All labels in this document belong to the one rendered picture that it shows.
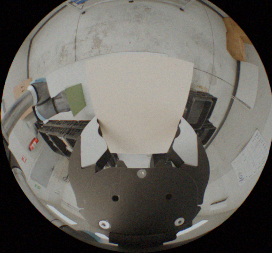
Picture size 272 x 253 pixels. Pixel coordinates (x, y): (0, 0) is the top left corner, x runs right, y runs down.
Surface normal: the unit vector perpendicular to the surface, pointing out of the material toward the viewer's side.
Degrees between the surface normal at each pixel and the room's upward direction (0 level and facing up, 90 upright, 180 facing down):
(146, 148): 0
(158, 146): 0
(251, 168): 90
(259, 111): 90
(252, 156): 90
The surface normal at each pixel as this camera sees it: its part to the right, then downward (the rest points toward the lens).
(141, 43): 0.00, 0.54
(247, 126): -1.00, -0.01
